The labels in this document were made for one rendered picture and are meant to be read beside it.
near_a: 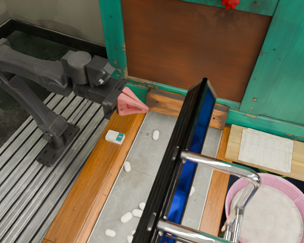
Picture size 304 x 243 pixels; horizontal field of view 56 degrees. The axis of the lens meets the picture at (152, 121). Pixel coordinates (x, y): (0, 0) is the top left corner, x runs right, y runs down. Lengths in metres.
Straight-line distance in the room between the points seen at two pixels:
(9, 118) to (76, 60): 1.63
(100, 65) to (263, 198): 0.66
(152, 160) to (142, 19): 0.47
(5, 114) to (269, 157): 1.85
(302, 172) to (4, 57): 0.97
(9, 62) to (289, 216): 0.94
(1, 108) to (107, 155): 1.50
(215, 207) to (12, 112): 1.76
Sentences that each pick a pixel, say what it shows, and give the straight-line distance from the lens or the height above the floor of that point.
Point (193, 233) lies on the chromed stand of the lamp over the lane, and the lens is 0.52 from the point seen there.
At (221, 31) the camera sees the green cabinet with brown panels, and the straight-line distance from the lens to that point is 0.87.
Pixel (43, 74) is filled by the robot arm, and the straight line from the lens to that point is 0.81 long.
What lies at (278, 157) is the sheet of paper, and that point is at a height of 0.78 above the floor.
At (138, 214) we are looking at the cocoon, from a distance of 0.91.
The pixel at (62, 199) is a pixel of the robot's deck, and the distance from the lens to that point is 1.07.
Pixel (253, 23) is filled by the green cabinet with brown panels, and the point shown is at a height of 1.17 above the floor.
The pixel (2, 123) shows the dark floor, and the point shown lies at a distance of 2.30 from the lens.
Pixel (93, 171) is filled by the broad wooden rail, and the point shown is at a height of 0.76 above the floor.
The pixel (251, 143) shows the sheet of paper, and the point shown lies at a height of 0.78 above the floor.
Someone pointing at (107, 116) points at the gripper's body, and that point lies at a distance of 0.73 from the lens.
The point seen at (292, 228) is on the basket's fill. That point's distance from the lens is 1.02.
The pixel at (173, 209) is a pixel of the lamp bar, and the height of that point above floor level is 1.09.
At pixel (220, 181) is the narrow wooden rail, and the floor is 0.76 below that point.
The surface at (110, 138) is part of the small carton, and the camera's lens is 1.02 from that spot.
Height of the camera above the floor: 1.62
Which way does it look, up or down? 52 degrees down
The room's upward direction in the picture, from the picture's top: straight up
